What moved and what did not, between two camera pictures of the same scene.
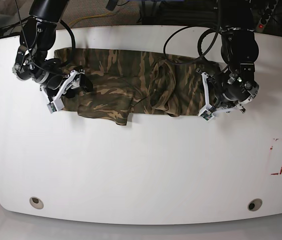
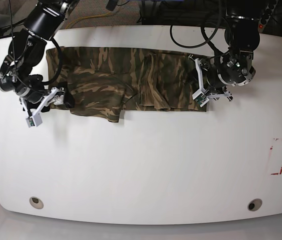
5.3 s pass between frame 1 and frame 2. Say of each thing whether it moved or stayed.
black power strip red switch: stayed
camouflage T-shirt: stayed
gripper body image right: moved
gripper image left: moved
